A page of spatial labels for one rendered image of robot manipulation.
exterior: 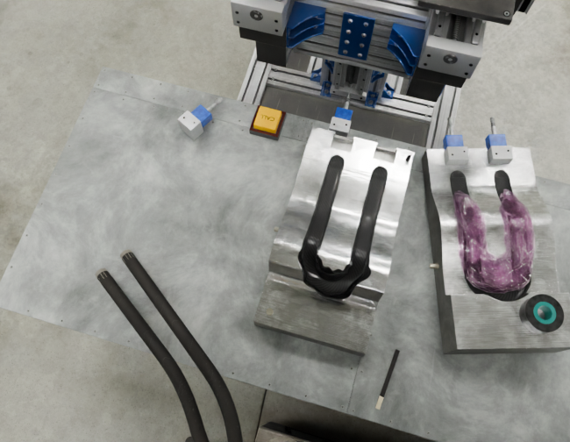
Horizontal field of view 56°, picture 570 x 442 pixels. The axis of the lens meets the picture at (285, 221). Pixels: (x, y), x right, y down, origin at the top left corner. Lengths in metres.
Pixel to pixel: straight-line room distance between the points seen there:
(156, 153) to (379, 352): 0.76
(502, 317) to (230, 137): 0.80
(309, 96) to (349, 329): 1.21
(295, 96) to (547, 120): 1.13
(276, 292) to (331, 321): 0.14
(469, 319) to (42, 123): 2.00
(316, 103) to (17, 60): 1.42
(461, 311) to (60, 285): 0.94
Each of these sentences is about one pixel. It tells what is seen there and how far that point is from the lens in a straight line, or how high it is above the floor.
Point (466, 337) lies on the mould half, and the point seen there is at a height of 0.91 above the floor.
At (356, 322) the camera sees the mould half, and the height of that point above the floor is 0.86.
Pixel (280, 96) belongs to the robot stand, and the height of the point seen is 0.21.
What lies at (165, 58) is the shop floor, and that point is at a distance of 2.64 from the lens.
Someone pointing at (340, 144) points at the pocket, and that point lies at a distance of 1.38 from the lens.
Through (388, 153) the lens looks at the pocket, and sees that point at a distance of 1.38.
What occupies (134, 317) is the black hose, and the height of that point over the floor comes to 0.86.
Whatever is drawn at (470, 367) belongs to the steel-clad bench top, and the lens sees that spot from 1.35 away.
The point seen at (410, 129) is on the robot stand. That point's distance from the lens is 2.19.
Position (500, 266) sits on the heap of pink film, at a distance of 1.31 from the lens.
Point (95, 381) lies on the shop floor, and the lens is 2.20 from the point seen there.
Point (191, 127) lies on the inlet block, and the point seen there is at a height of 0.85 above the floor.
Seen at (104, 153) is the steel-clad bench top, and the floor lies 0.80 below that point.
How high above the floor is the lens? 2.08
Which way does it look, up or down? 71 degrees down
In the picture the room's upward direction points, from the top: 1 degrees counter-clockwise
